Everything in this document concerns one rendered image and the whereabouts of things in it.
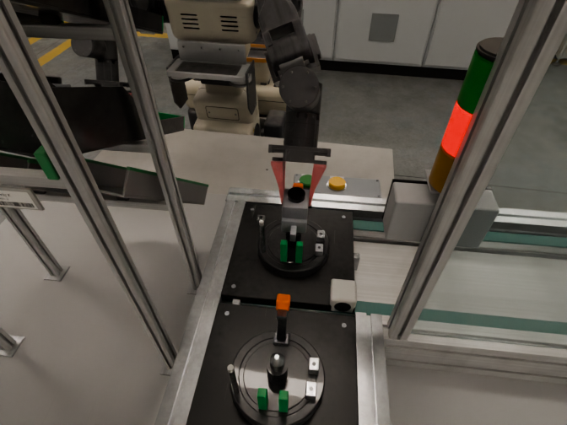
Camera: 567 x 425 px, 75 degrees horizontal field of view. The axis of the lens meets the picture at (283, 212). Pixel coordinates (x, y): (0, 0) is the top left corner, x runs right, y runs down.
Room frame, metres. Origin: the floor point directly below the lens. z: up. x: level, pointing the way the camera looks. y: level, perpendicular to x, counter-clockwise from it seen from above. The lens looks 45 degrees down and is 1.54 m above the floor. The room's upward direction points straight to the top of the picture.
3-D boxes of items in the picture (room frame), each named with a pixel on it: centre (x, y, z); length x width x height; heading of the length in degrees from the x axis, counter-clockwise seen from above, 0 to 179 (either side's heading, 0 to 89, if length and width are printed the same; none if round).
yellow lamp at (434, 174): (0.33, -0.20, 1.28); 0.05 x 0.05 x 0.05
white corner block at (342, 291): (0.36, -0.11, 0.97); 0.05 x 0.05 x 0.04; 84
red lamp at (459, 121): (0.33, -0.20, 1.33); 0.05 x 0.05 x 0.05
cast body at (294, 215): (0.46, -0.02, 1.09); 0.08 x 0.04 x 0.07; 174
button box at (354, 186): (0.67, -0.13, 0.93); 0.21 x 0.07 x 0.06; 84
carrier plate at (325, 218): (0.47, -0.02, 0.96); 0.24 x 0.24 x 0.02; 84
